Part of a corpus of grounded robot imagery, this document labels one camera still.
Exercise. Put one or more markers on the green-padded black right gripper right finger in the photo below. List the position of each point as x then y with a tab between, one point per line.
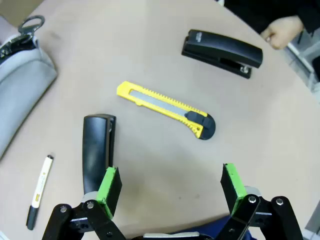
233	190

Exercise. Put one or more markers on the green-padded black right gripper left finger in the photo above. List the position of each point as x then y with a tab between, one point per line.
110	190

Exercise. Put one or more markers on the black stapler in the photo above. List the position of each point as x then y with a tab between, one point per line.
220	47
95	150

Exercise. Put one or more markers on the white marker with black cap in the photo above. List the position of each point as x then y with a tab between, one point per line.
42	180

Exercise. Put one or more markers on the yellow utility knife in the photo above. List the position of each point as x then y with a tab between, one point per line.
160	101

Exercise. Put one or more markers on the grey zipper pencil case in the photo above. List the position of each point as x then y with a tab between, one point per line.
20	80

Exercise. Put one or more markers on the person's left hand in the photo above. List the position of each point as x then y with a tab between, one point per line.
285	31

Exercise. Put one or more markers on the person in black sweater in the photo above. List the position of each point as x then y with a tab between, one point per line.
250	12

